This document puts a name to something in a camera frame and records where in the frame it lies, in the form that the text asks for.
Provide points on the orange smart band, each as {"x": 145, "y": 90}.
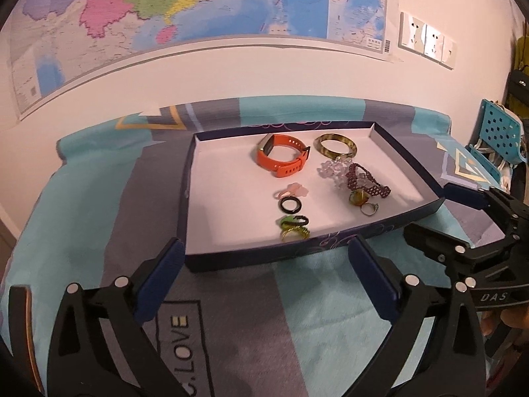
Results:
{"x": 264, "y": 159}

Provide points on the dark blue shallow box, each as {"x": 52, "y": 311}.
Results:
{"x": 231, "y": 198}

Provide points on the black panel with orange edge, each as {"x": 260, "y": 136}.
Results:
{"x": 18, "y": 331}

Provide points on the teal grey printed blanket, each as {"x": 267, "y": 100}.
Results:
{"x": 103, "y": 198}

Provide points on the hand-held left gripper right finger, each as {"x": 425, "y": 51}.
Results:
{"x": 372, "y": 277}

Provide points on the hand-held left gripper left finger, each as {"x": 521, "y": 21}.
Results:
{"x": 159, "y": 281}

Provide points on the white wall socket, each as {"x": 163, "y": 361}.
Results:
{"x": 449, "y": 51}
{"x": 434, "y": 41}
{"x": 411, "y": 29}

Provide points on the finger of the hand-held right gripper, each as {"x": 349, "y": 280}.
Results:
{"x": 463, "y": 196}
{"x": 434, "y": 242}

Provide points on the person's right hand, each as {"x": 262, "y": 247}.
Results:
{"x": 516, "y": 322}

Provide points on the yellow green cloth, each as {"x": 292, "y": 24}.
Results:
{"x": 523, "y": 53}

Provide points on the blue perforated plastic basket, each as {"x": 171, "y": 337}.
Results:
{"x": 500, "y": 128}

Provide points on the green brown bangle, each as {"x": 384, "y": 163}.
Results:
{"x": 320, "y": 149}

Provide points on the colourful wall map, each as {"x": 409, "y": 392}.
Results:
{"x": 165, "y": 8}

